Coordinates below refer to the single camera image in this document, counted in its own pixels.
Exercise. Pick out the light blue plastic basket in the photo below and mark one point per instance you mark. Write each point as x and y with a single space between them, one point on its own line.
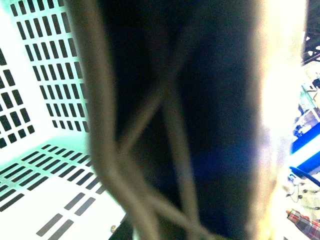
48 187

